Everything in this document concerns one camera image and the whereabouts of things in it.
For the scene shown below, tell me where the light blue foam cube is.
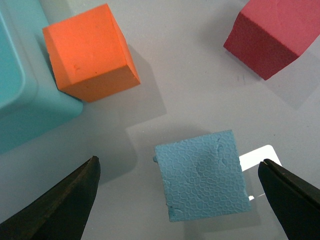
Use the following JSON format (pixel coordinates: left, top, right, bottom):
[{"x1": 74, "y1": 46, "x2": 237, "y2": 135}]
[{"x1": 153, "y1": 130, "x2": 252, "y2": 222}]

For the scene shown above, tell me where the cyan plastic bin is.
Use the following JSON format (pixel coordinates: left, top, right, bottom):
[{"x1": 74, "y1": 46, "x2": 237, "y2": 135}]
[{"x1": 0, "y1": 0, "x2": 83, "y2": 153}]

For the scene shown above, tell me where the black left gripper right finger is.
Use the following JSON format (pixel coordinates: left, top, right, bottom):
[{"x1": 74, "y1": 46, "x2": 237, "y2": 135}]
[{"x1": 258, "y1": 159, "x2": 320, "y2": 240}]

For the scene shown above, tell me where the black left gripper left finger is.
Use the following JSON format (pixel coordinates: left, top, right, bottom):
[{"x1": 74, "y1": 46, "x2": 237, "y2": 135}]
[{"x1": 0, "y1": 156, "x2": 101, "y2": 240}]

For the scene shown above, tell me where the orange foam cube near bin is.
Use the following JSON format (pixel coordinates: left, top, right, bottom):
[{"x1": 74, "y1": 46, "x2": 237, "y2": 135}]
[{"x1": 42, "y1": 4, "x2": 141, "y2": 103}]

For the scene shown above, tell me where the red foam cube near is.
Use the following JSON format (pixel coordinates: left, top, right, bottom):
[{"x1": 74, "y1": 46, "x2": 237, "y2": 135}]
[{"x1": 223, "y1": 0, "x2": 320, "y2": 80}]

